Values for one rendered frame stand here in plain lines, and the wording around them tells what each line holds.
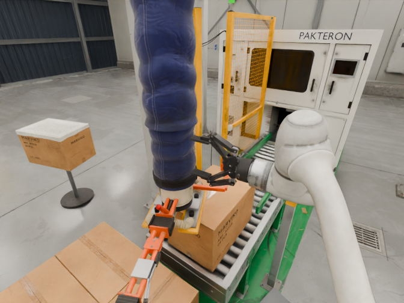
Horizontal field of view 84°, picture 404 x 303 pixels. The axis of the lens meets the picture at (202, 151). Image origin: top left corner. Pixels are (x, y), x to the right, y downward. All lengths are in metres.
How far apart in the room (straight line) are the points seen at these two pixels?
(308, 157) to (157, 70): 0.59
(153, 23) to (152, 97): 0.25
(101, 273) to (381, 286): 2.31
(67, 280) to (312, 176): 1.67
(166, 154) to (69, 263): 1.22
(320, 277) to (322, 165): 2.09
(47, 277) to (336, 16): 9.53
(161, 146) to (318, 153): 0.67
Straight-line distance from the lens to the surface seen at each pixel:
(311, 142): 0.51
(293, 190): 0.63
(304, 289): 2.42
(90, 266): 1.88
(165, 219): 1.05
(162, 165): 1.04
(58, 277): 1.92
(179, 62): 0.87
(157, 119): 0.93
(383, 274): 2.86
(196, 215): 1.23
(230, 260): 1.75
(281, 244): 1.91
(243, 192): 1.64
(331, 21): 9.60
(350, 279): 0.52
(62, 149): 2.69
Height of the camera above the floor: 1.97
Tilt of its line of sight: 29 degrees down
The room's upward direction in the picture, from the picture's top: straight up
